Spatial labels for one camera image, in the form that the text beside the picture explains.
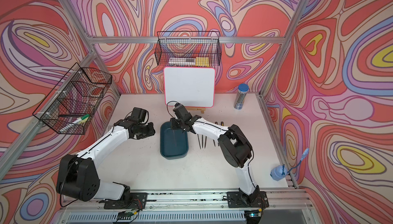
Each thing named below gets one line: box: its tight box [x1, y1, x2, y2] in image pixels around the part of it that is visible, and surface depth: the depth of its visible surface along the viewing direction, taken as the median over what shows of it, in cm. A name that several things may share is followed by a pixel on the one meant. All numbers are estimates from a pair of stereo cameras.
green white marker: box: [58, 114, 91, 133], surface depth 73 cm
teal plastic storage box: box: [159, 121, 189, 160], surface depth 90 cm
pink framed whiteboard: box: [163, 66, 216, 108], surface depth 103 cm
